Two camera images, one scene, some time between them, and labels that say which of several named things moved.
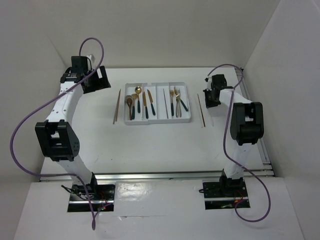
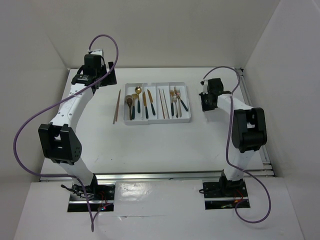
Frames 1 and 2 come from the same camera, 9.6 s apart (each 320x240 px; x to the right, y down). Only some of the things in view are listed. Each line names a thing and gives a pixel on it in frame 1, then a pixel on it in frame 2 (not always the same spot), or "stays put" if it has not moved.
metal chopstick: [166, 105] stays put
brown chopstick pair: [116, 112] stays put
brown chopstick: [201, 110] -> [161, 104]
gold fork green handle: [171, 93] stays put
